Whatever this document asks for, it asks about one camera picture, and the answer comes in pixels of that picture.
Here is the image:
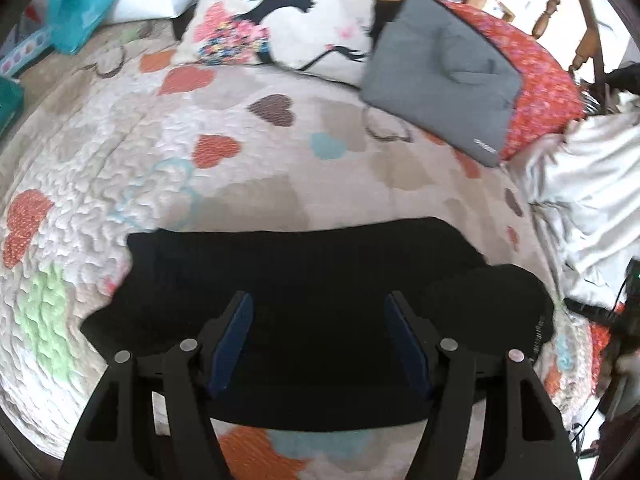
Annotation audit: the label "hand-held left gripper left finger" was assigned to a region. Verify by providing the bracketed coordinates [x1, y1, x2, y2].
[59, 290, 255, 480]

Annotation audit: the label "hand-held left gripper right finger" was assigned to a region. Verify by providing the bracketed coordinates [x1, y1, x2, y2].
[384, 290, 583, 480]

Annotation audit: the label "black pants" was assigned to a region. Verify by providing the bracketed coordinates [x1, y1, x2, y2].
[80, 216, 556, 433]

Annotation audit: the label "white blanket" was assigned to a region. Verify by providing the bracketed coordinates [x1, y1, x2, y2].
[510, 90, 640, 306]

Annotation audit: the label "heart-print quilt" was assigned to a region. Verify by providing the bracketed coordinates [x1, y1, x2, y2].
[0, 25, 616, 480]

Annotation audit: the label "red floral cushion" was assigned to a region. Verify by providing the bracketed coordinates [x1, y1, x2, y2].
[440, 0, 586, 161]

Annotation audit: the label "grey laptop bag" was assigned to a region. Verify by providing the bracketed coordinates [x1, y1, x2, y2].
[360, 0, 526, 168]

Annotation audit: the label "wooden chair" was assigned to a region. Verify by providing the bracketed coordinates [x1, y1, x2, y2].
[430, 0, 608, 76]

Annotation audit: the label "printed throw pillow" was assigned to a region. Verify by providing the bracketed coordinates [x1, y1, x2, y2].
[175, 0, 386, 86]

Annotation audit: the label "green cardboard box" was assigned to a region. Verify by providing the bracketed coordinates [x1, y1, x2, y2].
[0, 77, 26, 136]

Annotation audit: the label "watercolour paint palette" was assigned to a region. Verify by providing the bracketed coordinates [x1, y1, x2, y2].
[0, 27, 51, 78]

